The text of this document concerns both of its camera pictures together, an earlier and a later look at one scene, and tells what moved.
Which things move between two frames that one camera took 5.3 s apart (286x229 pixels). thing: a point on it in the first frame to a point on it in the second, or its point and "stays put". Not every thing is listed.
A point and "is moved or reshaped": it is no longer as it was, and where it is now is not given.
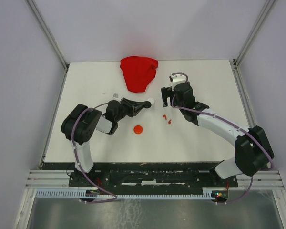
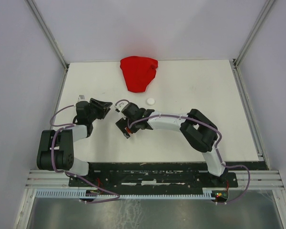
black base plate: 152,175 stays put
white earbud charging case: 152,100 stays put
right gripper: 166,92 to 121,124
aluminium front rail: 38,180 stays put
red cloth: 138,72 stays put
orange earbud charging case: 137,129 is moved or reshaped
